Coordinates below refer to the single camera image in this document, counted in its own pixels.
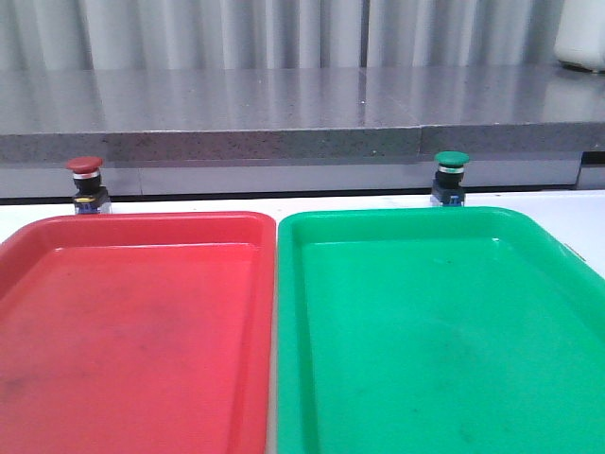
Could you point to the red mushroom push button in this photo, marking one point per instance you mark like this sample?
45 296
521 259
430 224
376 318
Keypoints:
92 196

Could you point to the green plastic tray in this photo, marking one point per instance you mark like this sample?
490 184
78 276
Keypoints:
436 330

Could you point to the grey stone counter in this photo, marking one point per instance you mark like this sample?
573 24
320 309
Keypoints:
374 114

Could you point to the green mushroom push button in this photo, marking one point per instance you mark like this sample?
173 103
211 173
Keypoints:
446 190

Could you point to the red plastic tray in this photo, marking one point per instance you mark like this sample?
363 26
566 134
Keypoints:
140 333

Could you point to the white appliance on counter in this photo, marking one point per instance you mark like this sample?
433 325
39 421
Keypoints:
580 37

